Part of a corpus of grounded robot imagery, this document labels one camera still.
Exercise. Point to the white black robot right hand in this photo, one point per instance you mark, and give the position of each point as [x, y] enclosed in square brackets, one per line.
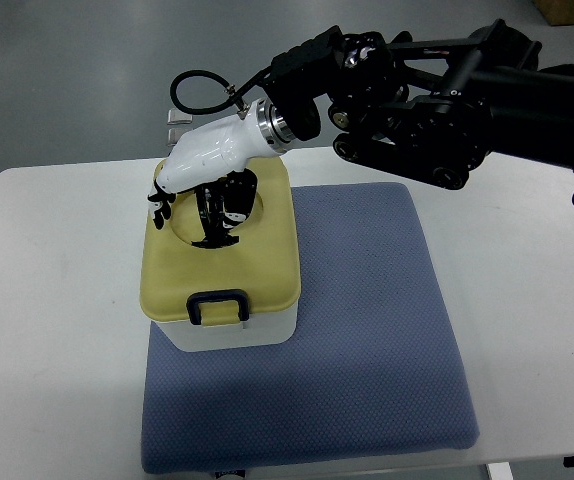
[216, 149]

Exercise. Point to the yellow storage box lid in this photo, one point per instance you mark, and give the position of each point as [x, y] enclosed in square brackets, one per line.
[264, 263]

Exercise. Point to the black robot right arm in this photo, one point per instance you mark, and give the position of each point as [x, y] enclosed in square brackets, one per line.
[428, 111]

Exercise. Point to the white storage box base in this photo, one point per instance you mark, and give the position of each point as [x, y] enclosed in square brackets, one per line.
[260, 329]

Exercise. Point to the brown cardboard box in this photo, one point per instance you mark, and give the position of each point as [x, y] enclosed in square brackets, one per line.
[556, 12]

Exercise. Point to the lower metal floor plate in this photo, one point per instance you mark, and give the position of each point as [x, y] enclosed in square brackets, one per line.
[174, 135]

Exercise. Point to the metal floor plate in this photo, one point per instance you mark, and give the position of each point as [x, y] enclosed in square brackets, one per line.
[174, 135]
[176, 117]

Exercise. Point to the upper metal floor plate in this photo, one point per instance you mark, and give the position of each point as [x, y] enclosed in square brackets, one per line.
[176, 117]

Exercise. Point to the blue padded mat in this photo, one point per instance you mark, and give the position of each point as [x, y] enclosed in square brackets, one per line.
[372, 368]

